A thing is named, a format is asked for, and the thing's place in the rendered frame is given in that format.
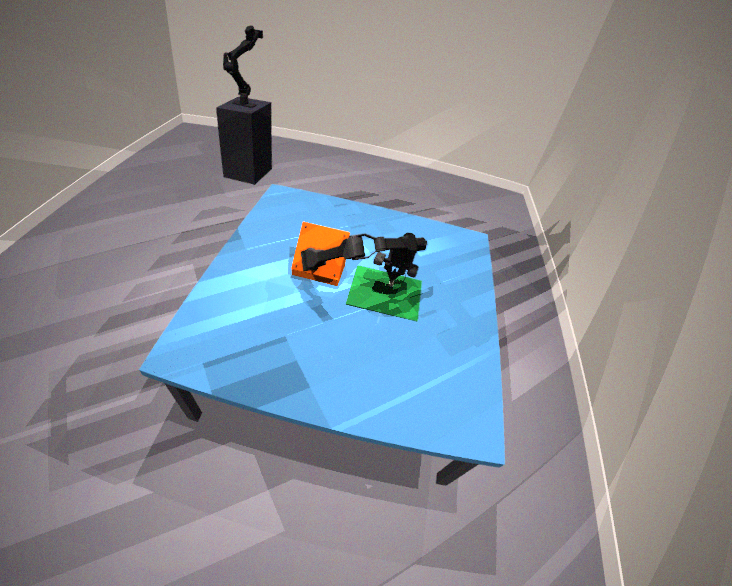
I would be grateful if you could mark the green circuit board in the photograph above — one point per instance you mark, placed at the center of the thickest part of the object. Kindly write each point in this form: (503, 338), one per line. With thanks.
(372, 290)

